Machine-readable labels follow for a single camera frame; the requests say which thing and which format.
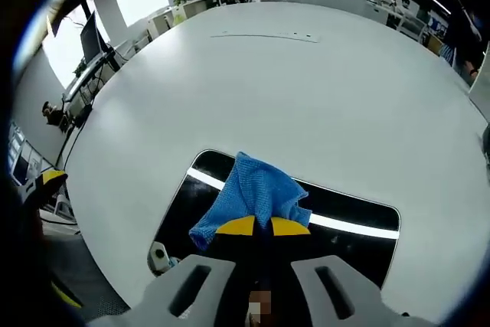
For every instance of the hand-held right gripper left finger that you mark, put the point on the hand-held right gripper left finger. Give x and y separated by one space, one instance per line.
164 296

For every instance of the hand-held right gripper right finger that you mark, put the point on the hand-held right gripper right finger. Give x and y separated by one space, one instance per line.
344 296

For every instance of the blue cleaning cloth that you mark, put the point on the blue cleaning cloth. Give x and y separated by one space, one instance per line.
260 189

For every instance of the black computer monitor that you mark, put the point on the black computer monitor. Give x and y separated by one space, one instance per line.
92 38

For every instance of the white partition panel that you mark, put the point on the white partition panel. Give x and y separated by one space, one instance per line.
481 89

